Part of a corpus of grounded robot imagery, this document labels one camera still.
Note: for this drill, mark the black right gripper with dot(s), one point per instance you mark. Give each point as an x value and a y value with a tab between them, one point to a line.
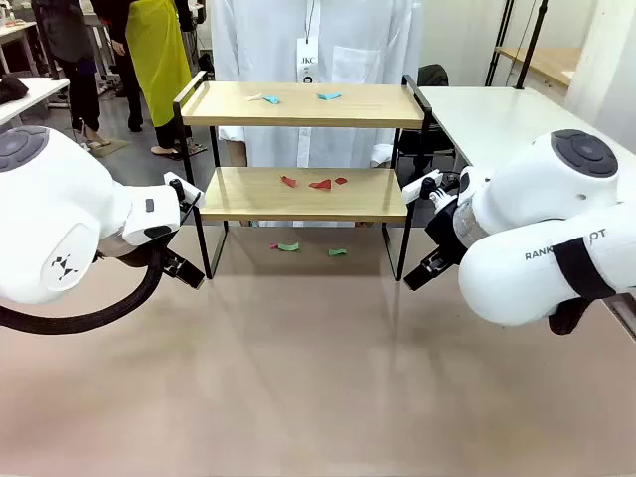
449	231

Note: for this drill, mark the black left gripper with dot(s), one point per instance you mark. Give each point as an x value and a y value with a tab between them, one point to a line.
170	261

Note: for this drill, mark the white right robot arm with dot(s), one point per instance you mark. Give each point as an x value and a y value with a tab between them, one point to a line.
522	278

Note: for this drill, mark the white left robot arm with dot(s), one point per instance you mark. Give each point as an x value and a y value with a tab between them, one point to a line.
49	199

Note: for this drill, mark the wood and black metal shelf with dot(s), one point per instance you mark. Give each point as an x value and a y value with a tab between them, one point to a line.
298	107

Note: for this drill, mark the person's right hand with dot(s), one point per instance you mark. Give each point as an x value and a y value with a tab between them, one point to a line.
239	153

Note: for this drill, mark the green paper scrap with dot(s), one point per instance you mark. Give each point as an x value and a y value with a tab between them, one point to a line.
338	252
289	247

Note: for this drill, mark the small red paper scrap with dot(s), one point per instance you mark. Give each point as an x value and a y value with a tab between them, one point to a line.
340	181

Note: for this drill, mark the grey floor mat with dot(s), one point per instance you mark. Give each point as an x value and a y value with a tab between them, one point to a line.
111	148

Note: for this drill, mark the white side table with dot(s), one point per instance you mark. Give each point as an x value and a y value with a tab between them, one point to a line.
487	119

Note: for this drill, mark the white paper scrap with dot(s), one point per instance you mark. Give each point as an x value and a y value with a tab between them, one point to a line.
253	97

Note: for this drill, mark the black office chair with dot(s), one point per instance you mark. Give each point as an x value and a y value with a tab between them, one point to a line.
432	77

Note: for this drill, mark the blue paper scrap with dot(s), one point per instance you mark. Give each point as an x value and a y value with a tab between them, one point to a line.
271	100
329	96

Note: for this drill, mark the person in yellow apron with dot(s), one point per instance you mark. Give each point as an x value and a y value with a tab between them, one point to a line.
159	64

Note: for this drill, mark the person in white coat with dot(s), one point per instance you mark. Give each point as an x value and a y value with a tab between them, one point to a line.
348	49

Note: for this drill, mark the wooden background table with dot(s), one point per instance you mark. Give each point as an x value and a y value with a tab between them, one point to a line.
546	62

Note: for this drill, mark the black tripod legs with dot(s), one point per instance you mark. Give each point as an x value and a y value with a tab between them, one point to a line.
499	40

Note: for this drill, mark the white desk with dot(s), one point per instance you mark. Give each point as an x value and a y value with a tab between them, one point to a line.
35	97

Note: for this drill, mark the white JKC name badge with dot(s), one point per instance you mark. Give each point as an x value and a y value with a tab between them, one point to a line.
307	59

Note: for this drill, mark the black stand pole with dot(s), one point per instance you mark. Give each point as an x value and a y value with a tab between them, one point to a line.
531	45

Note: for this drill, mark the person in dark clothes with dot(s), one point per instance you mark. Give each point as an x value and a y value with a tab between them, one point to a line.
74	49

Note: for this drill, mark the black bag on desk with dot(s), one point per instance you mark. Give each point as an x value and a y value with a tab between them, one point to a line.
11	89

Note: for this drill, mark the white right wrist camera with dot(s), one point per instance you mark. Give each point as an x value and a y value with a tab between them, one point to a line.
422	185

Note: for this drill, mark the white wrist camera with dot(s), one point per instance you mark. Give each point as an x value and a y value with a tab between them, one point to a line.
175	180
422	185

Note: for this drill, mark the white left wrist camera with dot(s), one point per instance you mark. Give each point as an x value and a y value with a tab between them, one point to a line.
175	180

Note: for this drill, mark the grey metal mount plate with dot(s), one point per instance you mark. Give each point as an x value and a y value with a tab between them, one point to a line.
625	313

